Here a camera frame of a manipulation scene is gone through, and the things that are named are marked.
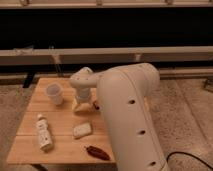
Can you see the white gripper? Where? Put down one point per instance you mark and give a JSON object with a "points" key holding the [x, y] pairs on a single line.
{"points": [[83, 95]]}

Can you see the translucent plastic cup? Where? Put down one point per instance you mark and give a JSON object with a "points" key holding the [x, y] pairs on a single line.
{"points": [[54, 93]]}

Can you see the dark red chili pepper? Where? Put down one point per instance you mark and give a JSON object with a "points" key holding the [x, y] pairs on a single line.
{"points": [[97, 153]]}

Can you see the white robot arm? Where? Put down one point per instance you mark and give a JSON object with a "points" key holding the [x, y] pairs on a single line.
{"points": [[120, 93]]}

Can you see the white plastic bottle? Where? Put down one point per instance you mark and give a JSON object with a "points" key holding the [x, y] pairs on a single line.
{"points": [[43, 132]]}

